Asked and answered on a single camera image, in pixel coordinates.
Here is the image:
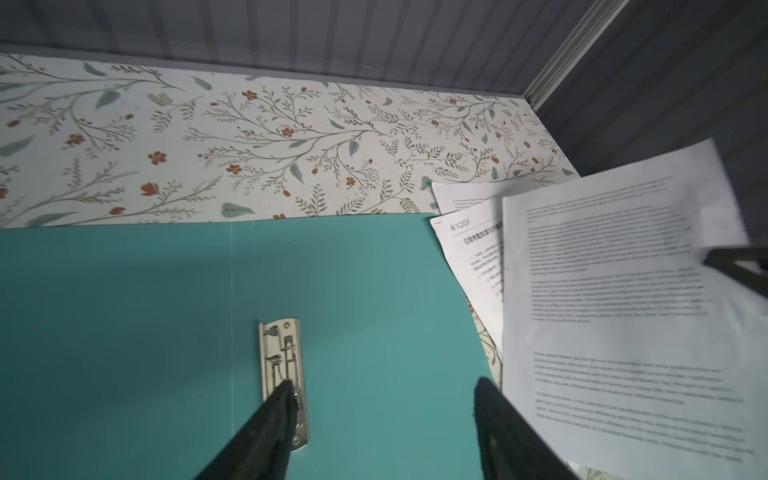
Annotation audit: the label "printed sheet with Chinese heading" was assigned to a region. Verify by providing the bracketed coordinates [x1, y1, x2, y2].
[430, 197, 504, 348]

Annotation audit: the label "printed English text sheet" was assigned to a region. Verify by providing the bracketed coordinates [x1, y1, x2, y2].
[502, 140, 767, 479]

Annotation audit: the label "teal paper folder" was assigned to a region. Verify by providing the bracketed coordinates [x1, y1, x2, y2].
[1, 215, 489, 479]

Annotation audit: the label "aluminium frame rails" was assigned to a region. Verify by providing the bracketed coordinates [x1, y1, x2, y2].
[524, 0, 630, 110]

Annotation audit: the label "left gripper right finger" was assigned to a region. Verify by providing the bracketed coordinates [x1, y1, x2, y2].
[474, 377, 577, 480]

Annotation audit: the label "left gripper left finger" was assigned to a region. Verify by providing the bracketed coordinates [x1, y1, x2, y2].
[195, 380, 299, 480]

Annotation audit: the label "bottom white paper sheet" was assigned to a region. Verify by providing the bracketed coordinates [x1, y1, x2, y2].
[431, 178, 541, 215]

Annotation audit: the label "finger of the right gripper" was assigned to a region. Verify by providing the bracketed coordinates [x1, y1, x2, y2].
[703, 247, 767, 298]

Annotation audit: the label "silver folder clip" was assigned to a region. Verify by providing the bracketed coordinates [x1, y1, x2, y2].
[259, 318, 310, 452]

